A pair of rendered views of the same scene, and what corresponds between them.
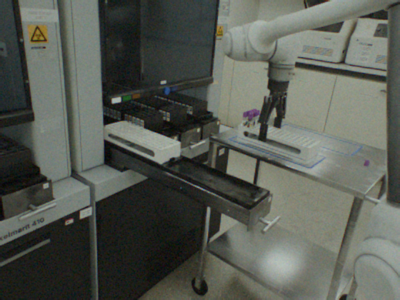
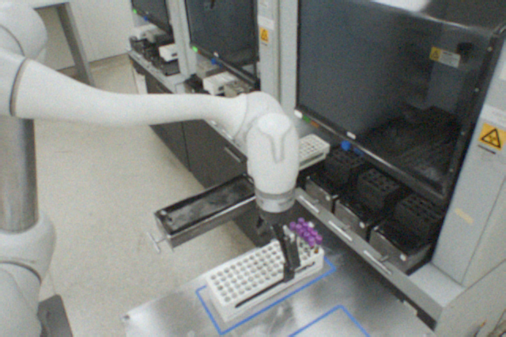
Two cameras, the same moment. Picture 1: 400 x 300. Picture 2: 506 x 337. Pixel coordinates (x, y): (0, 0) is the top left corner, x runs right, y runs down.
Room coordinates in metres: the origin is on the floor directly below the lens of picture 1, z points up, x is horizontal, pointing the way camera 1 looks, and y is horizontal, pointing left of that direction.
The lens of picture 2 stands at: (1.50, -0.89, 1.68)
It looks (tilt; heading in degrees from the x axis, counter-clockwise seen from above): 37 degrees down; 114
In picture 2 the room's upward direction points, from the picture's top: 4 degrees counter-clockwise
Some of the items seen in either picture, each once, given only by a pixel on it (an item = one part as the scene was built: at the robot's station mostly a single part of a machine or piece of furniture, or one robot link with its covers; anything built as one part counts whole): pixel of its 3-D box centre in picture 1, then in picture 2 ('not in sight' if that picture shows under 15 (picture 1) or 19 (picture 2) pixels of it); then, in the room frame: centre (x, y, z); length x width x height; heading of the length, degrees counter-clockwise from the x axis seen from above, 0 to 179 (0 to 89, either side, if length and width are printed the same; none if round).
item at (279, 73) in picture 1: (280, 71); (274, 191); (1.27, -0.26, 1.11); 0.09 x 0.09 x 0.06
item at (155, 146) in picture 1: (140, 142); (288, 160); (1.16, 0.22, 0.83); 0.30 x 0.10 x 0.06; 54
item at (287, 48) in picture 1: (282, 39); (273, 148); (1.27, -0.25, 1.21); 0.13 x 0.11 x 0.16; 119
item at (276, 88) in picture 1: (276, 91); (275, 215); (1.27, -0.26, 1.03); 0.08 x 0.07 x 0.09; 142
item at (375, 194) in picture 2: (176, 115); (372, 191); (1.46, 0.12, 0.85); 0.12 x 0.02 x 0.06; 144
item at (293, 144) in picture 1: (276, 140); (266, 271); (1.25, -0.28, 0.85); 0.30 x 0.10 x 0.06; 52
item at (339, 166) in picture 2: (151, 122); (337, 168); (1.34, 0.21, 0.85); 0.12 x 0.02 x 0.06; 145
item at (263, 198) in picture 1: (177, 172); (247, 191); (1.06, 0.07, 0.78); 0.73 x 0.14 x 0.09; 54
